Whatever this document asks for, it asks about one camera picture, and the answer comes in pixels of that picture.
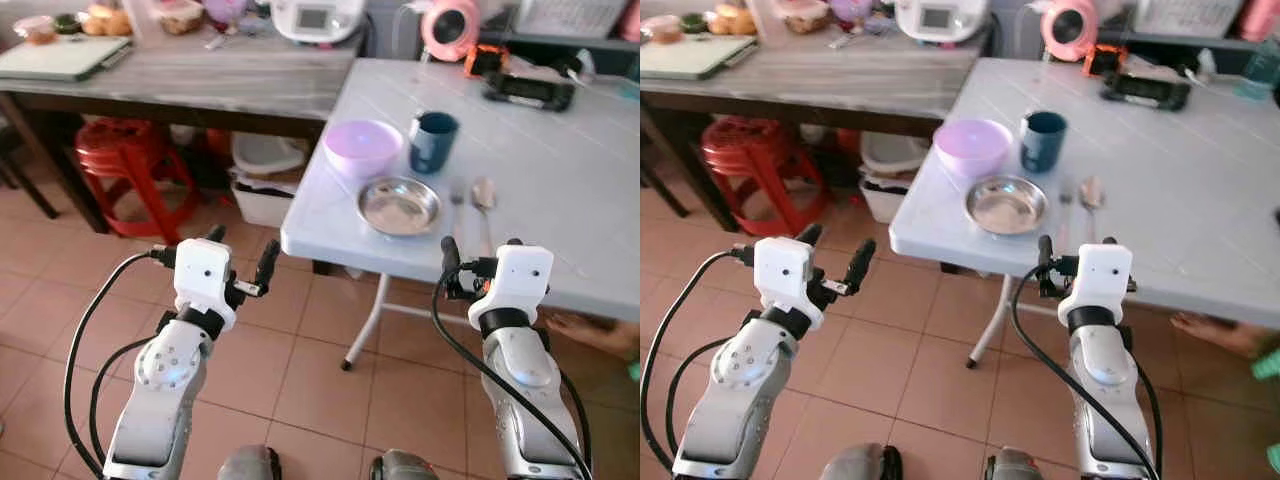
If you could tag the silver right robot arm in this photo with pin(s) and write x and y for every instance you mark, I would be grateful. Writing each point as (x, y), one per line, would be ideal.
(1105, 385)
(525, 385)

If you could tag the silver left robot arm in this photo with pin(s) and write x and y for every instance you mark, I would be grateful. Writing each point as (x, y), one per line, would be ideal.
(735, 385)
(160, 385)

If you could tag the steel fork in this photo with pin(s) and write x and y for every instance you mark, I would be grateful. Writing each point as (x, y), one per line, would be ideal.
(457, 205)
(1065, 203)

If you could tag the steel spoon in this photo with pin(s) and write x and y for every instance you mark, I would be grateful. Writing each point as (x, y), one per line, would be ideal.
(483, 193)
(1091, 192)

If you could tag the white storage box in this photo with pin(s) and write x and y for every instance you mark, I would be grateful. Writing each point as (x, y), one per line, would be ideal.
(885, 198)
(262, 202)

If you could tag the stainless steel plate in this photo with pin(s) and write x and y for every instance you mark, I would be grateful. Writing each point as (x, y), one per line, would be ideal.
(398, 207)
(1006, 206)

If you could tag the white folding table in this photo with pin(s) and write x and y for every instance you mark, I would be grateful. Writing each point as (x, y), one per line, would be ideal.
(1180, 180)
(560, 180)

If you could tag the white metal table leg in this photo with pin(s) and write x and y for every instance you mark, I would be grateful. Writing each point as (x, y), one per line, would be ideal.
(366, 325)
(990, 320)

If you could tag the white plastic basin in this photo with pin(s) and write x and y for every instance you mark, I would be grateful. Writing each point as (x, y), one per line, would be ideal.
(268, 153)
(893, 152)

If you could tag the red plastic stool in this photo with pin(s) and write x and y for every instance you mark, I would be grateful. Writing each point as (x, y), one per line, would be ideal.
(125, 150)
(750, 148)

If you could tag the dark teal cup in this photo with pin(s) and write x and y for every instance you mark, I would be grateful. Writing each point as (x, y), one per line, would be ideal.
(1043, 143)
(433, 145)

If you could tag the person's bare foot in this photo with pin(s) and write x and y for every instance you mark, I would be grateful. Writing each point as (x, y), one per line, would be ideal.
(595, 332)
(1215, 332)

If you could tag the purple plastic bowl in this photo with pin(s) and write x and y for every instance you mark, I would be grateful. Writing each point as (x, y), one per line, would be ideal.
(361, 150)
(972, 150)

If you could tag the black flat device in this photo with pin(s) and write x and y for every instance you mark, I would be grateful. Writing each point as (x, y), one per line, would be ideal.
(528, 92)
(1145, 92)

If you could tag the grey wooden long table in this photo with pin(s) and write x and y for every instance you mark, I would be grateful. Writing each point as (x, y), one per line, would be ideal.
(200, 80)
(830, 78)

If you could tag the grey left robot leg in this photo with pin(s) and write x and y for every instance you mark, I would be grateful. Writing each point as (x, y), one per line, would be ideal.
(250, 465)
(862, 463)

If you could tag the grey robot leg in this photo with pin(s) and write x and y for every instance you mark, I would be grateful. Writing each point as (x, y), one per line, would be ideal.
(403, 467)
(1013, 465)
(250, 465)
(862, 463)

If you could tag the orange black gadget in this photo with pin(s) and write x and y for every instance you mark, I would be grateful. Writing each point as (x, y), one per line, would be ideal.
(1104, 60)
(485, 60)

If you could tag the grey right robot leg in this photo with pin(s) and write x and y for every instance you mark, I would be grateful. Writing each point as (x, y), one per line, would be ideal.
(403, 467)
(1013, 465)

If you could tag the white cutting board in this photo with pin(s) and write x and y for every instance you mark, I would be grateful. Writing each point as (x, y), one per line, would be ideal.
(55, 58)
(690, 55)

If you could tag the pink round fan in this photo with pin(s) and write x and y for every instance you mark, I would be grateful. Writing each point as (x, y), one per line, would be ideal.
(1068, 28)
(450, 28)

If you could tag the clear food container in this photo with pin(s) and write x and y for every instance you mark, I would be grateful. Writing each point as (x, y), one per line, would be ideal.
(805, 15)
(180, 16)

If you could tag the bowl of bread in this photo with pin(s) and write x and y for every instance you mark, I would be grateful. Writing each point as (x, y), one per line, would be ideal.
(732, 18)
(105, 20)

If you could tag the teal water bottle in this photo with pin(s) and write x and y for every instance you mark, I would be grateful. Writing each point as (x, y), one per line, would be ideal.
(1262, 68)

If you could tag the grey plastic crate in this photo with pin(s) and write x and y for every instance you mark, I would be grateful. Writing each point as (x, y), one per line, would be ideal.
(1190, 16)
(570, 17)

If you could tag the white kitchen appliance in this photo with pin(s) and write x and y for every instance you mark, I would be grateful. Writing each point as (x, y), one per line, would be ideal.
(940, 18)
(315, 20)

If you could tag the small green bowl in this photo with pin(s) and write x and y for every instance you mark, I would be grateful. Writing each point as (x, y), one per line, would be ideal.
(692, 21)
(67, 23)

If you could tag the small pink bowl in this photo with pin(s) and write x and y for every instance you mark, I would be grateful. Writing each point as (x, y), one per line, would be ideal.
(35, 30)
(662, 28)

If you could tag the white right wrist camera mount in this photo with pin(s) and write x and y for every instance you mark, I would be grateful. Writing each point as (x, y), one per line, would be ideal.
(515, 280)
(1100, 278)

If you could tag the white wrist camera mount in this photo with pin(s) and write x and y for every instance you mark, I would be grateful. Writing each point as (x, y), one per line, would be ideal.
(1100, 278)
(782, 272)
(515, 280)
(202, 275)

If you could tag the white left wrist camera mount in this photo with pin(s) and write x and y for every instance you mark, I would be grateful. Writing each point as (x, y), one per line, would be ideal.
(782, 272)
(202, 275)

